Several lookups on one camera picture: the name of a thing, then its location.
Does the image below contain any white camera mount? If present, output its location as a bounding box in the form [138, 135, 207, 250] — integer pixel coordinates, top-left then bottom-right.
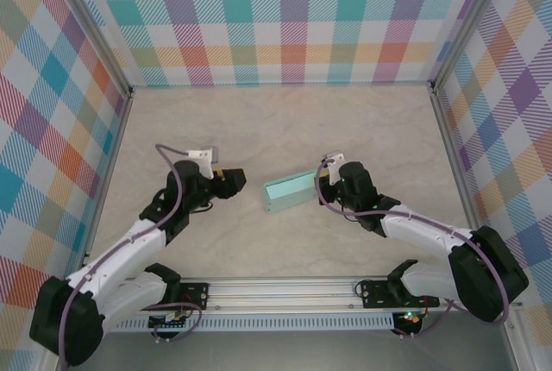
[185, 148, 216, 181]
[325, 157, 348, 186]

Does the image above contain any slotted grey cable duct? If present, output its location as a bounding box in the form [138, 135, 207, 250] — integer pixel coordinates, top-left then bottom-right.
[116, 317, 396, 332]

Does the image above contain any aluminium frame floor rail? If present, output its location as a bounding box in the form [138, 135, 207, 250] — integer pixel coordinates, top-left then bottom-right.
[429, 84, 530, 371]
[81, 88, 135, 262]

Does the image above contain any mint green paper box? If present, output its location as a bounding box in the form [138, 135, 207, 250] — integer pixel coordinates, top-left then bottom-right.
[261, 169, 315, 215]

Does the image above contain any grey metal front plate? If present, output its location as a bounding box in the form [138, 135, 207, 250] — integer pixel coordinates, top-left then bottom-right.
[42, 330, 518, 371]

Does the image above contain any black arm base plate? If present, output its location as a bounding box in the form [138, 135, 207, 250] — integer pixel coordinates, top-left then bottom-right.
[360, 279, 392, 310]
[179, 282, 211, 311]

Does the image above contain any aluminium frame post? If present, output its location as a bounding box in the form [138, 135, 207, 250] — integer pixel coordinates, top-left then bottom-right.
[53, 0, 135, 98]
[428, 0, 510, 91]

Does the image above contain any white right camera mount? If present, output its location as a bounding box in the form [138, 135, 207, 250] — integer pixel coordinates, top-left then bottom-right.
[325, 157, 348, 186]

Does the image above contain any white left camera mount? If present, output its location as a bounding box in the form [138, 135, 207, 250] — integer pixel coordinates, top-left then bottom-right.
[185, 148, 216, 181]

